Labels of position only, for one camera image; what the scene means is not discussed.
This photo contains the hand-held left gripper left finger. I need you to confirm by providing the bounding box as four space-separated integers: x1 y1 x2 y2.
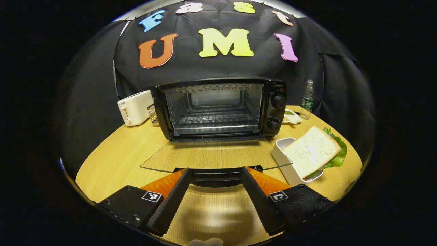
97 167 192 237

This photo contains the white toaster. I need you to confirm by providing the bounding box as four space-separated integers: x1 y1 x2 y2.
117 90 155 127

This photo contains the black electric oven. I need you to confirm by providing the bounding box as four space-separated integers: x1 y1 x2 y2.
140 77 293 188

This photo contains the small wire basket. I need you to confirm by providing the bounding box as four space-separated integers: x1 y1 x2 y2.
147 104 159 123

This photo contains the black backdrop cloth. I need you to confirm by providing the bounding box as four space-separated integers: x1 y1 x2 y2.
55 0 376 178

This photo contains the white sectioned plate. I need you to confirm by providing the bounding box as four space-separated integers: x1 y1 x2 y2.
282 109 303 125

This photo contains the sandwich with lettuce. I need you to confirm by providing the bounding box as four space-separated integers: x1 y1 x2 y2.
282 125 348 180

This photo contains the white rectangular tray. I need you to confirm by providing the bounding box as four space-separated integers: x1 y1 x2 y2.
271 137 324 187

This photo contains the clear plastic water bottle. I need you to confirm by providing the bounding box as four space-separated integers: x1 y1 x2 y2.
300 80 315 120

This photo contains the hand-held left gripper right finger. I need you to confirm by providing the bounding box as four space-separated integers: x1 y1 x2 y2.
240 166 337 236

